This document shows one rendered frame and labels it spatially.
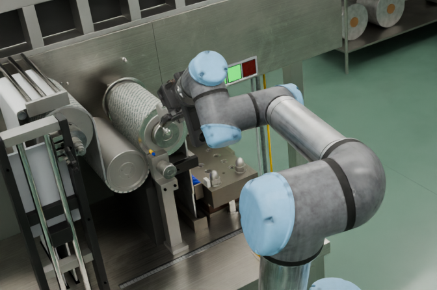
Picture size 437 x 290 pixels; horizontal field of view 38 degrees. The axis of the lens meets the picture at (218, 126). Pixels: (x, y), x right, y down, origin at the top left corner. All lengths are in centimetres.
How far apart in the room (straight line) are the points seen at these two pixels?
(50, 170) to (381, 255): 201
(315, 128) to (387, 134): 301
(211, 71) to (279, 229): 47
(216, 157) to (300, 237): 106
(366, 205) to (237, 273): 82
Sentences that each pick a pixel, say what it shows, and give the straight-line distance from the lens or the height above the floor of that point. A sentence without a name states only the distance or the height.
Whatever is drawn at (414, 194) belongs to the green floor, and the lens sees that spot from 357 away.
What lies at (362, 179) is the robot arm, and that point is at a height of 151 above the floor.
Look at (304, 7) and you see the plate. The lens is 225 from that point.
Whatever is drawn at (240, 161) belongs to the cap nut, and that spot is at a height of 107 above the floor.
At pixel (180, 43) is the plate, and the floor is 134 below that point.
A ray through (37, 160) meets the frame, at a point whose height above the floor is 135.
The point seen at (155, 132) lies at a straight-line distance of 165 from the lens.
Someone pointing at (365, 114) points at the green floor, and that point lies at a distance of 436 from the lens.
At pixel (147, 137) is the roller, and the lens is 166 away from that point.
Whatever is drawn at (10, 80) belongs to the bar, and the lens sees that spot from 167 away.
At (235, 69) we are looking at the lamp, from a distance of 214.
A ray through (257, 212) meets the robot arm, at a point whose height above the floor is 149.
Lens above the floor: 204
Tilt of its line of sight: 28 degrees down
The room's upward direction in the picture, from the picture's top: 7 degrees counter-clockwise
